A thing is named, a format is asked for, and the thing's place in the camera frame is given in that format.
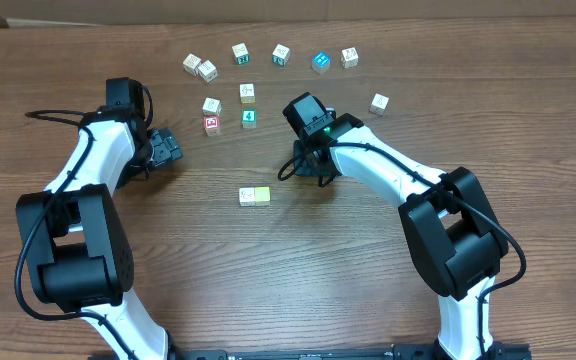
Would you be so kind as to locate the cardboard back wall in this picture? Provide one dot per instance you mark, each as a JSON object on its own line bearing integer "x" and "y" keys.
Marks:
{"x": 149, "y": 12}

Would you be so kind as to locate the plain wooden block far left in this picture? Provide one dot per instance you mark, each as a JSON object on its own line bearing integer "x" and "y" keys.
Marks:
{"x": 191, "y": 64}

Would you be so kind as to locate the plain wooden block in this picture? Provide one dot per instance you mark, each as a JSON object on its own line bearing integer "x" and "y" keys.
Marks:
{"x": 207, "y": 71}
{"x": 191, "y": 64}
{"x": 241, "y": 53}
{"x": 349, "y": 57}

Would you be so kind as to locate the plain block above red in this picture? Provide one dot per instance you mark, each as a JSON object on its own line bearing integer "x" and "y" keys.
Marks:
{"x": 212, "y": 107}

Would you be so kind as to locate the plain wooden block top right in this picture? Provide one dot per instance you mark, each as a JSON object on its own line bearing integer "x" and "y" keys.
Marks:
{"x": 349, "y": 57}

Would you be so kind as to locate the red top wooden block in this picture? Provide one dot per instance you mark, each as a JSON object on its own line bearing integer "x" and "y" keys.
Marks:
{"x": 212, "y": 125}

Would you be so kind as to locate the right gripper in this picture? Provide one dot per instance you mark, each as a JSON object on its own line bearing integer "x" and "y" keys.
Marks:
{"x": 303, "y": 164}

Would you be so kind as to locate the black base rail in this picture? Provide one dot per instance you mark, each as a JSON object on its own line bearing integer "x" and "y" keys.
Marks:
{"x": 396, "y": 352}

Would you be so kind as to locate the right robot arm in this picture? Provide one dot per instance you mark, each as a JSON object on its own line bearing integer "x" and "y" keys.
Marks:
{"x": 453, "y": 236}

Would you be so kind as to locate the yellow sided wooden block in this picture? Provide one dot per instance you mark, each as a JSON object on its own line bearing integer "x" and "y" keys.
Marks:
{"x": 247, "y": 93}

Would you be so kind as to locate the green L wooden block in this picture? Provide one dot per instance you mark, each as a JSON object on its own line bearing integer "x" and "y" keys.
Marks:
{"x": 247, "y": 196}

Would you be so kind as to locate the plain block far right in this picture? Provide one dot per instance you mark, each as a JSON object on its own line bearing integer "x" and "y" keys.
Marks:
{"x": 379, "y": 104}

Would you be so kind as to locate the green top wooden block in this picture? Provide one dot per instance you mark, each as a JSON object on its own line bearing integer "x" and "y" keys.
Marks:
{"x": 249, "y": 118}

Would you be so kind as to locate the blue top wooden block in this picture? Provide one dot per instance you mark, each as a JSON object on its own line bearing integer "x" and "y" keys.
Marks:
{"x": 321, "y": 62}

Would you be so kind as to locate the teal sided wooden block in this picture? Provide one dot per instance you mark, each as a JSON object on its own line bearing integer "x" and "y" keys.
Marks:
{"x": 280, "y": 55}

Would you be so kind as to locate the yellow top wooden block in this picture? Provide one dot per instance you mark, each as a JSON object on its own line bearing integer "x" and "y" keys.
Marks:
{"x": 262, "y": 196}

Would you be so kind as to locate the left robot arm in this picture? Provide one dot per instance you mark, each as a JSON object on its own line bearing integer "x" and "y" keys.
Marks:
{"x": 76, "y": 261}

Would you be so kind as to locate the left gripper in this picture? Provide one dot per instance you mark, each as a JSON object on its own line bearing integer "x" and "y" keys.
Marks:
{"x": 165, "y": 144}

